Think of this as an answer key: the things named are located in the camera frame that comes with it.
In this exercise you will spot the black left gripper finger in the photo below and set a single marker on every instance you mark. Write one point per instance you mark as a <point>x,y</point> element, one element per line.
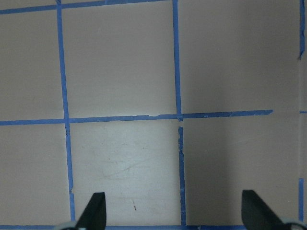
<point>94,215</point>

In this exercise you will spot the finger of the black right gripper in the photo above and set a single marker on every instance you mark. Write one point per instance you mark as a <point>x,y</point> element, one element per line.
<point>255,212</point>

